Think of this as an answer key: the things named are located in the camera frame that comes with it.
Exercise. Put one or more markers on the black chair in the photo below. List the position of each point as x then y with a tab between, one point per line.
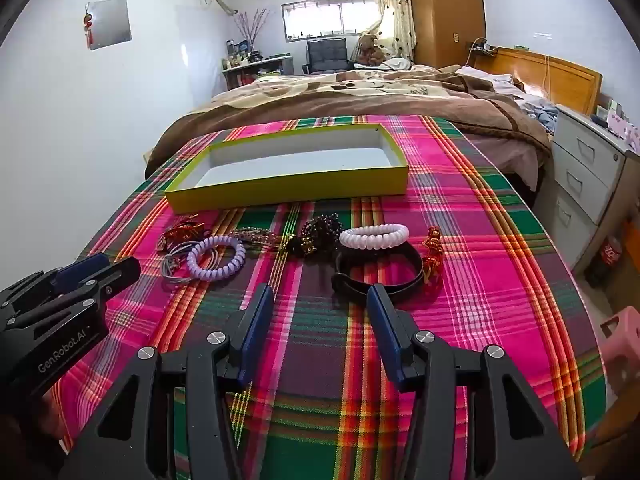
327	55

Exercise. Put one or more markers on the brown teddy bear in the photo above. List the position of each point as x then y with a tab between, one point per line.
370	50

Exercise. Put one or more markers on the pink patterned box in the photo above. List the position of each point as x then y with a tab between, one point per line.
625	130

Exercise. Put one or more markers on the cluttered desk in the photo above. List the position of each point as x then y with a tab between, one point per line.
255	67

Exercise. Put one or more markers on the shiny wall panel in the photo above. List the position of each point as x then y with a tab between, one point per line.
112	25

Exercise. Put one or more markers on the red knot ornament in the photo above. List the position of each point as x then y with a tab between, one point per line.
180	232

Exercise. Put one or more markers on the white pillow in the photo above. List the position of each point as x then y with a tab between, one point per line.
397	64

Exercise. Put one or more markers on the wooden wardrobe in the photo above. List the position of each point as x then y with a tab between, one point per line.
445	10

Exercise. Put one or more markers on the barred window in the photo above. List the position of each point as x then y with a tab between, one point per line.
325	20

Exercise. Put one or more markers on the brown beige blanket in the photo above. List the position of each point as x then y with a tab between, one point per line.
325	102

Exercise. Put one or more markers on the white power strip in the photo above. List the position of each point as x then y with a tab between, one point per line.
482	47

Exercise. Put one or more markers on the pale rumpled bed linen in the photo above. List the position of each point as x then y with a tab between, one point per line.
525	100

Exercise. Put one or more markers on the dotted curtain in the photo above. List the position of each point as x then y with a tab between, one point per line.
397	5

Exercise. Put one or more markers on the vase of bare branches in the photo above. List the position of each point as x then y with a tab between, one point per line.
250	27

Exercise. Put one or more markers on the red-orange beaded charm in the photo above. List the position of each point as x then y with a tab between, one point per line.
432	250

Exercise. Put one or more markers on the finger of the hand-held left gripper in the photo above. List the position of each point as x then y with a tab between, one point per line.
82	267
120	272

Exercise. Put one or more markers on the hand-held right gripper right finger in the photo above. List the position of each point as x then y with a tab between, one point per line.
382	325

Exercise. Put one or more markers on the pink plastic stool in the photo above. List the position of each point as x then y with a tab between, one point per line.
622	355

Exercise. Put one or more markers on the pink green plaid cloth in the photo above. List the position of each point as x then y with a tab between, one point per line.
475	240

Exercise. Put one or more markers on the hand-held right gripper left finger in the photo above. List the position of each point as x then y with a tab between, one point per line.
257	325

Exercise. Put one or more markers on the red hanging wall ornament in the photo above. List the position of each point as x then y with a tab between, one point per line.
89	25

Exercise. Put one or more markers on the black wristband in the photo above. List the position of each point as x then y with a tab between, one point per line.
415	265

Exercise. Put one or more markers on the red soda bottle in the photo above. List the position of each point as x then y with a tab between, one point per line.
610	252

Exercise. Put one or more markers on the grey drawer cabinet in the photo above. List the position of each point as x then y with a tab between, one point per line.
585	180

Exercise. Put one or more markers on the wooden headboard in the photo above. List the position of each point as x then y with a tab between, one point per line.
560	77

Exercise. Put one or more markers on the yellow-green shallow cardboard box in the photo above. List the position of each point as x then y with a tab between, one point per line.
300	187

